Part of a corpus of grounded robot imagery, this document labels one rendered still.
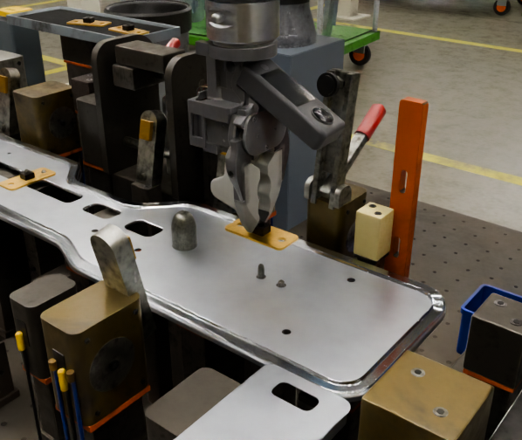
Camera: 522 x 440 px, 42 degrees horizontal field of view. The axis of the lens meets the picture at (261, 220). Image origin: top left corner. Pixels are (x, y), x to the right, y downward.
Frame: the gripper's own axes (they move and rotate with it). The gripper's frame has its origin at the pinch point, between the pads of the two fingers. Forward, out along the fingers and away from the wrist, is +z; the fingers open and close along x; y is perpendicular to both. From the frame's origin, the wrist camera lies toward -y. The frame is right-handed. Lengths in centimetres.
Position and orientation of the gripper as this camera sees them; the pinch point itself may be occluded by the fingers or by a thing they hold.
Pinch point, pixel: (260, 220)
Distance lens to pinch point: 78.6
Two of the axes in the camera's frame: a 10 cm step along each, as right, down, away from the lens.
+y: -7.9, -2.7, 5.6
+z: 0.1, 8.9, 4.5
